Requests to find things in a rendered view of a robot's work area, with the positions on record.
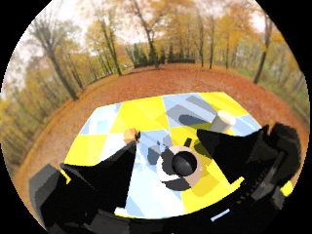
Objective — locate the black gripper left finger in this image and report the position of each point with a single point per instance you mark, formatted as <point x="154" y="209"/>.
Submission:
<point x="111" y="177"/>

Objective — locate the coffee plunger with black knob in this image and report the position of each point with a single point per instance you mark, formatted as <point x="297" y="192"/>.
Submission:
<point x="178" y="167"/>

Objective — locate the brown cardboard box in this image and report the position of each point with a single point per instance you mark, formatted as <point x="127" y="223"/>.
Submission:
<point x="129" y="135"/>

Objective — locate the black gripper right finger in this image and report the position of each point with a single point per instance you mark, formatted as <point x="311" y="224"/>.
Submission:
<point x="231" y="153"/>

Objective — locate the cream cylinder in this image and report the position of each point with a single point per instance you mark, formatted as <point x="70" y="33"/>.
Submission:
<point x="222" y="122"/>

